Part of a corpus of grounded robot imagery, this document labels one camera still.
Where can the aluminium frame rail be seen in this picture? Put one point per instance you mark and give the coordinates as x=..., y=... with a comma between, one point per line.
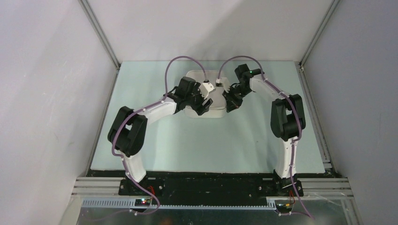
x=329, y=185

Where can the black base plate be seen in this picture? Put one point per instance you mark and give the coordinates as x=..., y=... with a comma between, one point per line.
x=213, y=189

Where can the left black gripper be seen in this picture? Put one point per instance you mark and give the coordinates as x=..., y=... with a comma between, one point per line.
x=204, y=108

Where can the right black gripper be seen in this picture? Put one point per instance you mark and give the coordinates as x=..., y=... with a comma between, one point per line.
x=231, y=103

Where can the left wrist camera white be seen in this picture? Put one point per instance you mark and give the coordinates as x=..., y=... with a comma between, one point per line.
x=206, y=88

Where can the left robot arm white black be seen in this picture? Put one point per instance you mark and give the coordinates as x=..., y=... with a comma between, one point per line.
x=127, y=133

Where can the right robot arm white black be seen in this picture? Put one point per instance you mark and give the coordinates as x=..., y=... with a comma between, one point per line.
x=287, y=119

